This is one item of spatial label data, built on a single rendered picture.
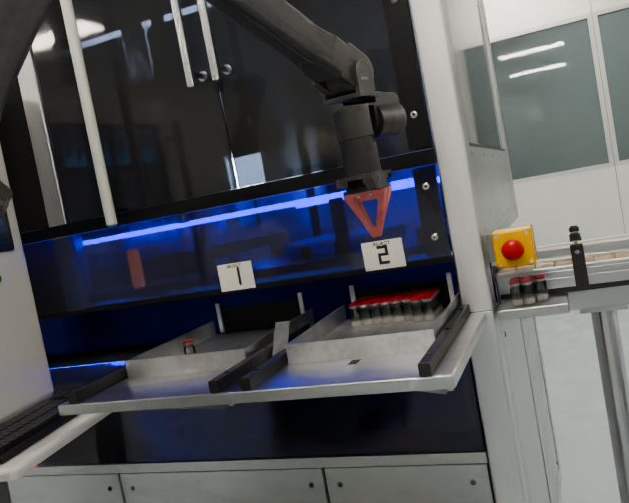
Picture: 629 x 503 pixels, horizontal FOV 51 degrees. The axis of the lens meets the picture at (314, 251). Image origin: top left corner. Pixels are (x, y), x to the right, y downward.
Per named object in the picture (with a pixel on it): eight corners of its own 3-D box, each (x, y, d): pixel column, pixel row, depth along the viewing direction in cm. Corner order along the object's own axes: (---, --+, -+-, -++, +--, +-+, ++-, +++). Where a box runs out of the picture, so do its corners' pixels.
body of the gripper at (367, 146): (394, 180, 108) (384, 134, 107) (377, 183, 98) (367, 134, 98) (356, 188, 110) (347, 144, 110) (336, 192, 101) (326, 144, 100)
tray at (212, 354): (215, 335, 159) (212, 321, 159) (314, 323, 149) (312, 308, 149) (128, 378, 127) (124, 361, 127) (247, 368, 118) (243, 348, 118)
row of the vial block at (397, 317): (353, 325, 138) (349, 303, 138) (438, 315, 132) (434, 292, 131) (350, 327, 136) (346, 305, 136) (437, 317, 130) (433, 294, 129)
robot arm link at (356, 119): (323, 108, 103) (349, 98, 99) (353, 105, 108) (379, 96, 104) (332, 151, 104) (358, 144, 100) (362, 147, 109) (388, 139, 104)
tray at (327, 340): (345, 320, 146) (342, 305, 146) (464, 306, 137) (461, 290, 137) (288, 364, 115) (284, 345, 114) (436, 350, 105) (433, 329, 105)
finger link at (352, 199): (404, 229, 108) (392, 172, 107) (394, 234, 101) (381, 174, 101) (365, 236, 111) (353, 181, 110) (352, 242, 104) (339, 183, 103)
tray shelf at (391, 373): (198, 344, 161) (197, 337, 161) (491, 312, 135) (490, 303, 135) (58, 415, 116) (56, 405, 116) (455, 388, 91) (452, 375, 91)
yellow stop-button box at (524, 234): (500, 264, 132) (494, 229, 132) (538, 259, 129) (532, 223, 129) (496, 270, 125) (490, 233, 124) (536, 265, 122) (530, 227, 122)
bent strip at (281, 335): (281, 352, 126) (275, 322, 125) (295, 351, 124) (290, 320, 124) (247, 375, 113) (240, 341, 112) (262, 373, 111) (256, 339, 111)
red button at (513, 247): (504, 259, 125) (501, 240, 125) (526, 256, 124) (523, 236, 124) (502, 262, 122) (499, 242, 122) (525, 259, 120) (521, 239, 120)
